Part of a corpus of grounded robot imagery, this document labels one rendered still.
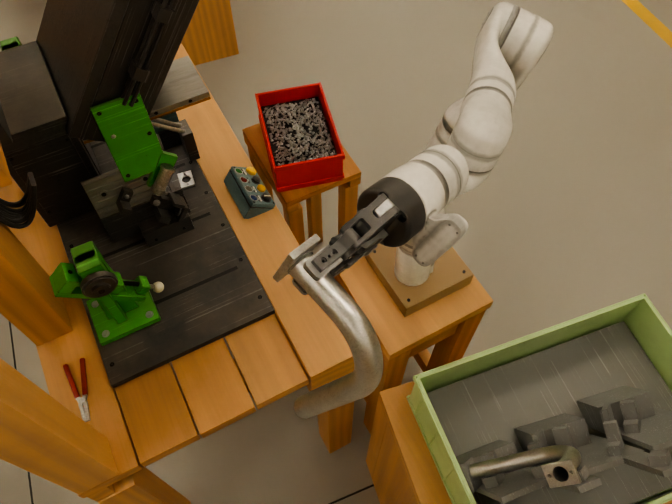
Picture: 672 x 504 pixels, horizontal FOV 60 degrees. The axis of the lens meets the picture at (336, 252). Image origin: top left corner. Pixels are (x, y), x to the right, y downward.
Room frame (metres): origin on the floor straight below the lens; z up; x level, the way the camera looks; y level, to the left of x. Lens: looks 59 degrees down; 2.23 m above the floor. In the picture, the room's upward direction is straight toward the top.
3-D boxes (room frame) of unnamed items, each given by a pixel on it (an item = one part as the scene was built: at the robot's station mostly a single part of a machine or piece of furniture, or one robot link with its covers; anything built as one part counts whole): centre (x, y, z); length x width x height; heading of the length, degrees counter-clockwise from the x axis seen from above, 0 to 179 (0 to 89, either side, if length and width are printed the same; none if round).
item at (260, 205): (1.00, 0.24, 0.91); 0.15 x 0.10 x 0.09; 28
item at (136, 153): (1.00, 0.51, 1.17); 0.13 x 0.12 x 0.20; 28
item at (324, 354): (1.16, 0.35, 0.82); 1.50 x 0.14 x 0.15; 28
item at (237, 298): (1.03, 0.60, 0.89); 1.10 x 0.42 x 0.02; 28
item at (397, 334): (0.76, -0.20, 0.83); 0.32 x 0.32 x 0.04; 28
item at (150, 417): (1.03, 0.60, 0.44); 1.49 x 0.70 x 0.88; 28
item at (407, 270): (0.76, -0.20, 0.98); 0.09 x 0.09 x 0.17; 31
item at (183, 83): (1.15, 0.54, 1.11); 0.39 x 0.16 x 0.03; 118
